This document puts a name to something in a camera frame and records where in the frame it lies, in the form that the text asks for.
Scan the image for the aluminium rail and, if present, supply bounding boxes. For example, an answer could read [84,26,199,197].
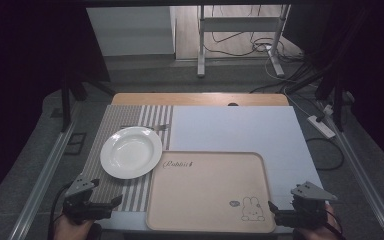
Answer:
[318,99,384,240]
[7,117,78,240]

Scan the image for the white cable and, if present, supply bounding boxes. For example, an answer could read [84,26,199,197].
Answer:
[264,42,318,118]

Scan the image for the wooden table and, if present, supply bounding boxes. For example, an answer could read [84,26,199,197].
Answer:
[111,92,291,107]

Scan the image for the white metal stand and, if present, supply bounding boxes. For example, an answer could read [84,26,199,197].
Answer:
[196,4,292,80]

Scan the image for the white cabinet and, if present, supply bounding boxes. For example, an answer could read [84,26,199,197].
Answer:
[86,5,177,58]

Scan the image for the black looped floor cable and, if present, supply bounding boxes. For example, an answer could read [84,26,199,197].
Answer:
[305,136,346,172]

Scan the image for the grey striped placemat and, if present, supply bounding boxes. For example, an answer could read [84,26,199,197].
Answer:
[79,104,175,213]

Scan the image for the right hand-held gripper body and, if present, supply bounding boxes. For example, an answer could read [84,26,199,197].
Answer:
[289,180,340,230]

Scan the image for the person's left hand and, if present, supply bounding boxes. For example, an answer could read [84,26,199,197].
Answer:
[52,215,96,240]

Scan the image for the person's right hand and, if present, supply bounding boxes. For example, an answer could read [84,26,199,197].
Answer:
[295,203,343,240]

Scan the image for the beige tray with rabbit print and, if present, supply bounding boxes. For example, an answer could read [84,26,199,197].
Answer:
[145,150,277,235]

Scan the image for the black tangled cables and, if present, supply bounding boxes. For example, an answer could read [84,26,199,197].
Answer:
[202,4,306,65]

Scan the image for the white power strip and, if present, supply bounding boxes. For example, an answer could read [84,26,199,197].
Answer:
[306,114,337,140]

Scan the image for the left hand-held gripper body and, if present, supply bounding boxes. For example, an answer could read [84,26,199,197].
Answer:
[62,173,98,224]

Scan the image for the white round plate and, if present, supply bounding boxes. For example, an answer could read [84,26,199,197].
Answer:
[99,126,164,180]

